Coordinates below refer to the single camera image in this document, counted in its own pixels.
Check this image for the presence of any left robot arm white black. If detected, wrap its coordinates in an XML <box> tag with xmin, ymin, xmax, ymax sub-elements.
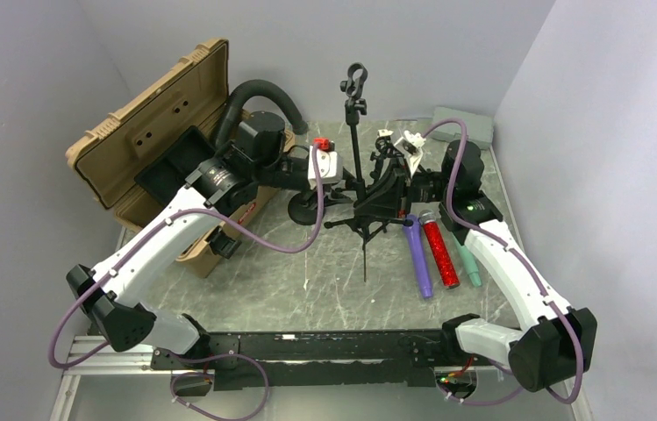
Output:
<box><xmin>67</xmin><ymin>126</ymin><xmax>322</xmax><ymax>368</ymax></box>

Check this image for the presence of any black round base mic stand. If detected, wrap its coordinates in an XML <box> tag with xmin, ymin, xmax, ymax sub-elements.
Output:
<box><xmin>287</xmin><ymin>191</ymin><xmax>353</xmax><ymax>226</ymax></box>

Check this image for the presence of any mint green microphone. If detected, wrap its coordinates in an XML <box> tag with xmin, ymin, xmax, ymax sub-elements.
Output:
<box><xmin>453</xmin><ymin>237</ymin><xmax>482</xmax><ymax>288</ymax></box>

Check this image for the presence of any red glitter microphone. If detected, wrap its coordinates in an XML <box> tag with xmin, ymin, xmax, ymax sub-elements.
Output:
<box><xmin>418</xmin><ymin>210</ymin><xmax>460</xmax><ymax>289</ymax></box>

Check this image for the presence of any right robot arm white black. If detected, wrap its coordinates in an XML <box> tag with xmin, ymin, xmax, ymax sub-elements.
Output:
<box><xmin>353</xmin><ymin>136</ymin><xmax>597</xmax><ymax>403</ymax></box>

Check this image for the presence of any black tray in case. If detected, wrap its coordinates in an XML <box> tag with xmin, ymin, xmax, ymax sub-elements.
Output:
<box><xmin>134</xmin><ymin>125</ymin><xmax>216</xmax><ymax>205</ymax></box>

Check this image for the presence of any purple microphone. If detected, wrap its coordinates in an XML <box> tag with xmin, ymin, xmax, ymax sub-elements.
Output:
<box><xmin>403</xmin><ymin>214</ymin><xmax>433</xmax><ymax>299</ymax></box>

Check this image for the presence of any black tripod stand shock mount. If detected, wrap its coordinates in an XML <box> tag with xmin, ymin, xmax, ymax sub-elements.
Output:
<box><xmin>369</xmin><ymin>129</ymin><xmax>409</xmax><ymax>182</ymax></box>

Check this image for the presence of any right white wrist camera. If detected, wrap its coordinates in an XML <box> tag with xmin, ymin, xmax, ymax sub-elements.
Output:
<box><xmin>393</xmin><ymin>131</ymin><xmax>426</xmax><ymax>176</ymax></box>

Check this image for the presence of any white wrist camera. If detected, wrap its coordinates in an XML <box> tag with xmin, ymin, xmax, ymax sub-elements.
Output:
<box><xmin>307</xmin><ymin>138</ymin><xmax>344</xmax><ymax>189</ymax></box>
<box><xmin>393</xmin><ymin>131</ymin><xmax>426</xmax><ymax>176</ymax></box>

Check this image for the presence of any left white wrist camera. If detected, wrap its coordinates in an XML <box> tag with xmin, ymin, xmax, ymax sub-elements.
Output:
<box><xmin>307</xmin><ymin>138</ymin><xmax>344</xmax><ymax>189</ymax></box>

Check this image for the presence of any grey plastic case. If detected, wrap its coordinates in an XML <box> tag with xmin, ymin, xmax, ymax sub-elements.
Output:
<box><xmin>429</xmin><ymin>106</ymin><xmax>494</xmax><ymax>150</ymax></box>

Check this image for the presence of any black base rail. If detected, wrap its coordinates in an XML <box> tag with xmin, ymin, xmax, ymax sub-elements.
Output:
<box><xmin>150</xmin><ymin>329</ymin><xmax>489</xmax><ymax>391</ymax></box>

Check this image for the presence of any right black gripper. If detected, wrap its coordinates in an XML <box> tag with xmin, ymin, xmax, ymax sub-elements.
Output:
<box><xmin>353</xmin><ymin>157</ymin><xmax>455</xmax><ymax>219</ymax></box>

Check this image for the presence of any black tripod stand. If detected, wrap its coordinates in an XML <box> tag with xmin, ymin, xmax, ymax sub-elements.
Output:
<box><xmin>324</xmin><ymin>62</ymin><xmax>410</xmax><ymax>279</ymax></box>

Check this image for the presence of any purple loop cable base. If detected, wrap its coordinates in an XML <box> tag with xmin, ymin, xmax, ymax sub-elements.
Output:
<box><xmin>169</xmin><ymin>351</ymin><xmax>273</xmax><ymax>421</ymax></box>

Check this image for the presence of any tan plastic tool case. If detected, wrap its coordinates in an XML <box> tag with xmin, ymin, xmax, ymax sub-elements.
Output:
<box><xmin>65</xmin><ymin>38</ymin><xmax>298</xmax><ymax>280</ymax></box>

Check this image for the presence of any black corrugated hose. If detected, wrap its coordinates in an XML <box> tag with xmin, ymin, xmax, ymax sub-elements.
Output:
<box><xmin>212</xmin><ymin>79</ymin><xmax>310</xmax><ymax>156</ymax></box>

